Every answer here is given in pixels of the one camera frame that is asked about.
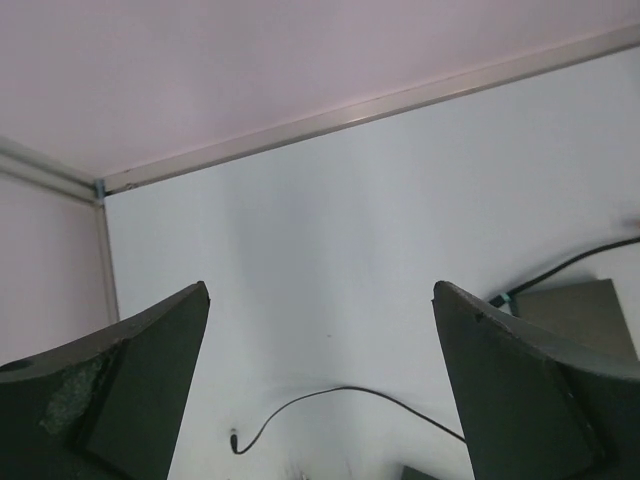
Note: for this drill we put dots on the aluminium back frame rail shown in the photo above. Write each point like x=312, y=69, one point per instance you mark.
x=439, y=91

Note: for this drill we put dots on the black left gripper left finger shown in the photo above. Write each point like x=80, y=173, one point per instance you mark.
x=108, y=405

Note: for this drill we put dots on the aluminium frame rail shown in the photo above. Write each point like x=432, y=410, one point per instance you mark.
x=439, y=91
x=55, y=259

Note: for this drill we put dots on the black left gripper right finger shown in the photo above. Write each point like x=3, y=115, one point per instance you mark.
x=533, y=405

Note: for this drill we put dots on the black power adapter brick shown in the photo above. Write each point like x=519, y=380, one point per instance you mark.
x=410, y=473

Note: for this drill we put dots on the aluminium left frame rail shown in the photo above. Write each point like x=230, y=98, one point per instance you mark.
x=55, y=259

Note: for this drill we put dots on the black network switch box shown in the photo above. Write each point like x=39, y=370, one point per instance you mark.
x=588, y=313

